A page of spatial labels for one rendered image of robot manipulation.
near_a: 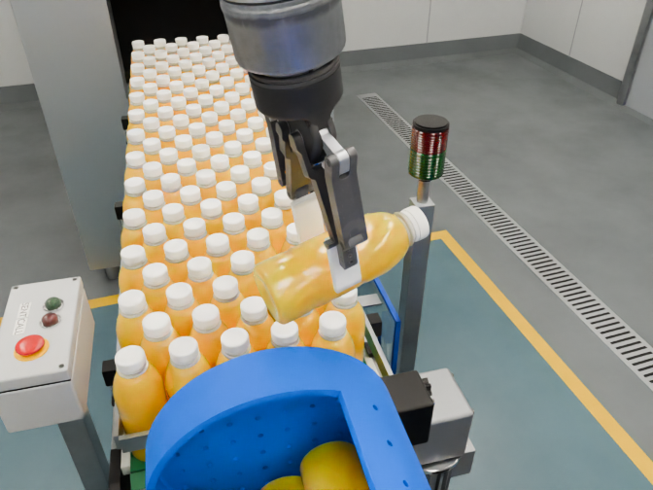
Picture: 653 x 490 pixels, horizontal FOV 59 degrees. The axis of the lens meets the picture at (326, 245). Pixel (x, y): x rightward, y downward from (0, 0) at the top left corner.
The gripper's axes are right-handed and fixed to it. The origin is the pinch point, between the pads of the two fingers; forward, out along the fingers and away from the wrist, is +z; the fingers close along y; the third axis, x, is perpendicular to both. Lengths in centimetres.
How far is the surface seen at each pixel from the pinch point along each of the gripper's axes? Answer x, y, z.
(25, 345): 34.7, 24.1, 15.5
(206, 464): 20.3, -2.0, 20.8
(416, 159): -31.8, 29.0, 18.6
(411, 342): -27, 27, 63
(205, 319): 12.5, 19.3, 21.2
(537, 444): -72, 23, 147
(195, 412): 18.7, -5.3, 7.3
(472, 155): -192, 197, 172
